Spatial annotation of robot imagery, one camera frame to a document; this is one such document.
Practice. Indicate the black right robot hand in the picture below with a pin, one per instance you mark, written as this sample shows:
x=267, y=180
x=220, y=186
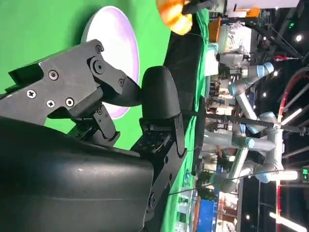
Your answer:
x=72, y=183

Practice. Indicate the blue panel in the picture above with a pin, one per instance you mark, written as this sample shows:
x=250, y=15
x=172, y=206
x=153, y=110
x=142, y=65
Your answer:
x=208, y=215

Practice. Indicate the plastic-wrapped white machine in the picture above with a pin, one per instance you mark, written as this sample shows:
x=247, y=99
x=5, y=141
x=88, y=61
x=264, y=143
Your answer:
x=235, y=38

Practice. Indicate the green exit sign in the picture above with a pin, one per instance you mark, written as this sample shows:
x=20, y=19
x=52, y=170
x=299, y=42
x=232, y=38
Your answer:
x=305, y=176

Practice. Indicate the black-skirted table with green cloth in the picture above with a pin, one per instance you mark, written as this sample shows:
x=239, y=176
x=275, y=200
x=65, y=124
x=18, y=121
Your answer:
x=186, y=67

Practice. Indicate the lilac plate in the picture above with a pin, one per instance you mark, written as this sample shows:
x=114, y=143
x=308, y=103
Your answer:
x=113, y=31

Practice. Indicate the green table cloth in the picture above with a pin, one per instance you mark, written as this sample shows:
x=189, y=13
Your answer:
x=36, y=29

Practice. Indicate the orange box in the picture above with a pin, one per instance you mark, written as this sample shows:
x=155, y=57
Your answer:
x=214, y=30

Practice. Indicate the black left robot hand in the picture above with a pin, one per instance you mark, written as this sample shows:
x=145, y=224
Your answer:
x=205, y=3

